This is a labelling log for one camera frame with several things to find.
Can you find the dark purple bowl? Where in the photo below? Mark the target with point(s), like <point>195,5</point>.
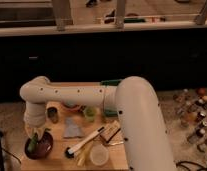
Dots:
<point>43,148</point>

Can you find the green block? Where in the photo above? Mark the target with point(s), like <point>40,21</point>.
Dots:
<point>109,113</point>

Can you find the tan wooden box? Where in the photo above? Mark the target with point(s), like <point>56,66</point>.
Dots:
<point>111,129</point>

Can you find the white spatula black tip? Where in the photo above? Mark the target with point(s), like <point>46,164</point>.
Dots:
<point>69,152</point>

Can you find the orange bowl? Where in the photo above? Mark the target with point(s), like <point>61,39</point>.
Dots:
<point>71,107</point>

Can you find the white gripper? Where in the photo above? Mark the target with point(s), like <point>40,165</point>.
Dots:
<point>32,130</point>

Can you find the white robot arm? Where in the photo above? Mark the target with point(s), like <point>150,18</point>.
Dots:
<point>134,99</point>

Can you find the yellow corn piece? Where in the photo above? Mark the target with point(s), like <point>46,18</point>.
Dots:
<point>81,158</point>

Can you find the grey cloth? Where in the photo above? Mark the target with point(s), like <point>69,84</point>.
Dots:
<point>72,130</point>

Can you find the green cup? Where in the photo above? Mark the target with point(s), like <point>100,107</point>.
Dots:
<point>89,113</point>

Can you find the wooden railing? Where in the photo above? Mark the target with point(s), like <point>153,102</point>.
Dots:
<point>54,17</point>

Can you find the dark small cup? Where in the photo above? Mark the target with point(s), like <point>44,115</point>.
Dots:
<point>52,114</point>

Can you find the green pepper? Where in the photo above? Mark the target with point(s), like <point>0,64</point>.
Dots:
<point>33,143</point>

